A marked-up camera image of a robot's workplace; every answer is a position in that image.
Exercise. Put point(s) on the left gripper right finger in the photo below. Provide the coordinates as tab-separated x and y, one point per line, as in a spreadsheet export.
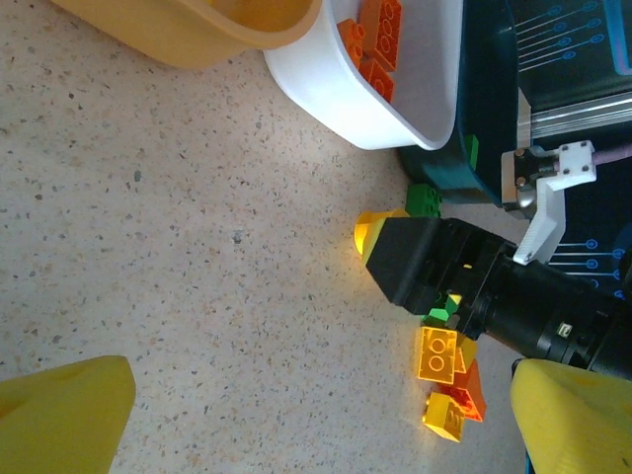
577	424

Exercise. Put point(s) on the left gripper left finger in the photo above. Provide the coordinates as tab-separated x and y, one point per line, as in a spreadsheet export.
59	419

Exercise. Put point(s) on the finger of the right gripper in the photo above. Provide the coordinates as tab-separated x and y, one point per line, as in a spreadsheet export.
407	266
456	316

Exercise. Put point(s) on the green lego brick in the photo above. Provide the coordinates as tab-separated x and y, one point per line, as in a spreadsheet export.
437	314
471	153
423	200

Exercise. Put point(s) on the yellow lego brick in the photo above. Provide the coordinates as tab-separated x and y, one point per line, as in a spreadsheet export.
444	417
468	353
437	355

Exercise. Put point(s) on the yellow round lego piece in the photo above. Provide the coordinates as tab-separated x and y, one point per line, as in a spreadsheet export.
368	232

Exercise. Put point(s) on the dark teal plastic container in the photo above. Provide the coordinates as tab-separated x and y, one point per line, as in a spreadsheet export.
486	99

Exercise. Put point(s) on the white plastic container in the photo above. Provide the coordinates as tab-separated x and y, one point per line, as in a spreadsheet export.
316	84

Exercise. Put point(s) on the long orange lego brick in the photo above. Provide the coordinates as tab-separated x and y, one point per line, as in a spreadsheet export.
382	29

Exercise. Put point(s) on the yellow plastic container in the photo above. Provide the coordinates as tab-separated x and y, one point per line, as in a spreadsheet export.
197	39

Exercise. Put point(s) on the right aluminium side rail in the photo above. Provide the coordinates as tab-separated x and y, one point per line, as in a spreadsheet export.
577	118

